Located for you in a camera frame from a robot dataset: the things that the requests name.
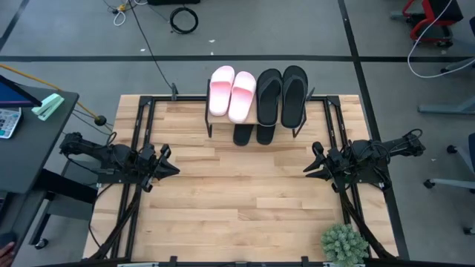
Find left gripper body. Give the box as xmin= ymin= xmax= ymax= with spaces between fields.
xmin=137 ymin=143 xmax=172 ymax=179

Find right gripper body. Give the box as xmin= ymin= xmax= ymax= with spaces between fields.
xmin=312 ymin=141 xmax=352 ymax=183

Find black slide sandal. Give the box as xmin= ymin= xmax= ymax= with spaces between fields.
xmin=232 ymin=124 xmax=256 ymax=147
xmin=255 ymin=124 xmax=278 ymax=146

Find black flip-flop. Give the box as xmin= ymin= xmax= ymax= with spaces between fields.
xmin=255 ymin=67 xmax=284 ymax=128
xmin=280 ymin=65 xmax=309 ymax=130

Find pink slide sandal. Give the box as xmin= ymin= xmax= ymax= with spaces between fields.
xmin=209 ymin=65 xmax=236 ymax=117
xmin=226 ymin=70 xmax=258 ymax=125

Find green artificial plant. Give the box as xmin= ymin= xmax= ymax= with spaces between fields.
xmin=320 ymin=222 xmax=370 ymax=267

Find black desk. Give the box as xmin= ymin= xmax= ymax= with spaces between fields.
xmin=0 ymin=85 xmax=98 ymax=267

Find mint green stapler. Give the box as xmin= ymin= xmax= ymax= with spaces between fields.
xmin=30 ymin=93 xmax=65 ymax=122

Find grey office chair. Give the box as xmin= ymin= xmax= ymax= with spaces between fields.
xmin=424 ymin=133 xmax=475 ymax=195

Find wooden workbench grey legs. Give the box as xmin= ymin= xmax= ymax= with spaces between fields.
xmin=416 ymin=97 xmax=475 ymax=116

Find grey calculator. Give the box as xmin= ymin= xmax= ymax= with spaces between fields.
xmin=0 ymin=107 xmax=24 ymax=140

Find black monitor blue screen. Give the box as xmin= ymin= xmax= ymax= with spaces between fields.
xmin=0 ymin=73 xmax=43 ymax=110

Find black box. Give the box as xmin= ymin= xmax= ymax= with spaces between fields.
xmin=146 ymin=0 xmax=202 ymax=7

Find person's hand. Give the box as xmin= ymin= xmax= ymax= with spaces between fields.
xmin=0 ymin=241 xmax=16 ymax=267

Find red and black stool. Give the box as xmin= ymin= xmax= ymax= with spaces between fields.
xmin=390 ymin=0 xmax=465 ymax=49

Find black metal table frame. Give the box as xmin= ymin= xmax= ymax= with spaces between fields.
xmin=83 ymin=82 xmax=400 ymax=267

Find black cable conduit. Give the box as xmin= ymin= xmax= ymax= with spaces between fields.
xmin=88 ymin=183 xmax=144 ymax=261
xmin=336 ymin=183 xmax=396 ymax=260

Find long black cable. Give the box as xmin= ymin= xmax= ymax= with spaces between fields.
xmin=127 ymin=0 xmax=180 ymax=96

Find white cable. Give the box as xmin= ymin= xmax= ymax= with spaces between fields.
xmin=407 ymin=0 xmax=475 ymax=80

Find yellow cable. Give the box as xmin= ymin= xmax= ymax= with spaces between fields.
xmin=0 ymin=63 xmax=98 ymax=120

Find coiled black cable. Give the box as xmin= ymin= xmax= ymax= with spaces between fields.
xmin=168 ymin=7 xmax=200 ymax=36

